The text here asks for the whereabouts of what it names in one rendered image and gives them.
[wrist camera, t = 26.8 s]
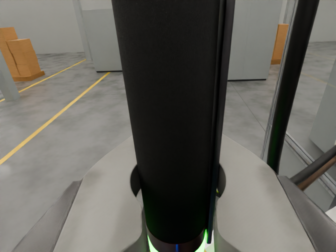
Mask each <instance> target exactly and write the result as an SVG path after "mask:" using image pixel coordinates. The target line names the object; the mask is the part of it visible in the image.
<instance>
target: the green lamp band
mask: <svg viewBox="0 0 336 252"><path fill-rule="evenodd" d="M205 237H206V235H205ZM205 237H204V240H203V242H202V244H201V246H200V247H199V249H198V250H197V251H196V252H204V248H205ZM148 241H149V247H150V251H151V252H158V251H156V250H155V249H154V247H153V246H152V244H151V242H150V240H149V237H148Z"/></svg>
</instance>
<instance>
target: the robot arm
mask: <svg viewBox="0 0 336 252"><path fill-rule="evenodd" d="M140 189H141V184H140V178H139V172H138V165H137V159H136V153H135V146H134V140H133V135H132V136H130V137H129V138H128V139H126V140H125V141H124V142H122V143H121V144H120V145H118V146H117V147H115V148H114V149H113V150H111V151H110V152H109V153H107V154H106V155H105V156H104V157H102V158H101V159H100V160H99V161H98V162H97V163H96V164H95V165H93V166H92V167H91V169H90V170H89V171H88V172H87V173H86V174H85V175H84V176H83V178H82V179H81V180H78V181H73V182H72V183H71V184H70V185H69V186H68V188H67V189H66V190H65V191H64V192H63V193H62V194H61V195H60V197H59V198H58V199H57V200H56V201H55V202H54V203H53V205H52V206H51V207H50V208H49V209H48V210H47V211H46V212H45V214H44V215H43V216H42V217H41V218H40V219H39V220H38V221H37V223H36V224H35V225H34V226H33V227H32V228H31V229H30V231H29V232H28V233H27V234H26V235H25V236H24V237H23V238H22V240H21V241H20V242H19V243H18V244H17V245H16V247H15V248H14V249H13V250H12V252H147V238H146V228H145V222H144V216H143V210H142V204H141V203H140V201H139V200H138V199H137V198H136V197H137V194H138V192H139V190H140ZM217 189H218V191H219V193H220V195H221V197H220V198H219V199H218V201H217V203H216V211H215V221H214V231H213V236H214V252H336V223H335V222H334V221H333V220H332V219H331V218H330V217H329V216H328V215H327V214H326V213H325V212H324V211H323V210H321V209H320V208H319V207H318V206H317V205H316V204H315V203H314V202H313V201H312V200H311V199H310V198H309V197H308V196H307V195H306V194H305V193H304V192H303V191H302V190H301V189H299V188H298V187H297V186H296V185H295V184H294V183H293V182H292V181H291V180H290V179H289V178H288V177H287V176H285V175H278V174H277V173H276V172H275V171H274V170H273V169H272V168H271V167H270V166H268V165H267V164H266V163H265V162H264V161H263V160H262V159H260V158H259V157H258V156H256V155H255V154H254V153H252V152H251V151H249V150H248V149H246V148H245V147H243V146H242V145H240V144H238V143H237V142H235V141H234V140H232V139H230V138H229V137H227V136H226V135H224V134H222V139H221V149H220V159H219V169H218V179H217Z"/></svg>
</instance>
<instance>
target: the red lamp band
mask: <svg viewBox="0 0 336 252"><path fill-rule="evenodd" d="M145 222H146V219H145ZM206 222H207V214H206V220H205V225H204V227H203V229H202V231H201V232H200V233H199V234H198V235H197V236H196V237H195V238H193V239H191V240H189V241H186V242H182V243H169V242H165V241H162V240H160V239H158V238H157V237H156V236H154V235H153V234H152V233H151V231H150V230H149V228H148V226H147V222H146V229H147V235H148V238H149V241H150V243H151V244H152V246H153V247H154V248H155V249H156V250H157V251H158V252H195V251H196V250H197V249H198V248H199V247H200V246H201V244H202V243H203V241H204V238H205V235H206Z"/></svg>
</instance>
